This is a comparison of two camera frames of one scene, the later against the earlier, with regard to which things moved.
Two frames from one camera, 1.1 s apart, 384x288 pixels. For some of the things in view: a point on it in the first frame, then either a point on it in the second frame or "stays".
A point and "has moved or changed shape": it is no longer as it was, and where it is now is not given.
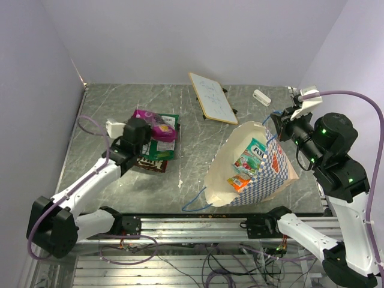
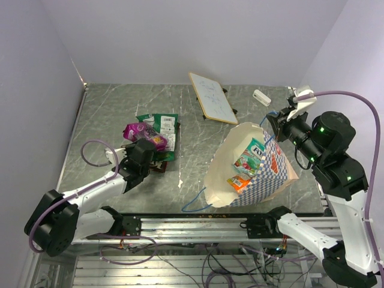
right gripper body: [299, 130] stays
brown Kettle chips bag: [156, 165] stays
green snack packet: [161, 150] stays
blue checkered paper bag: [275, 173] stays
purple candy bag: [161, 130] has moved or changed shape
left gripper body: [147, 135] → [146, 170]
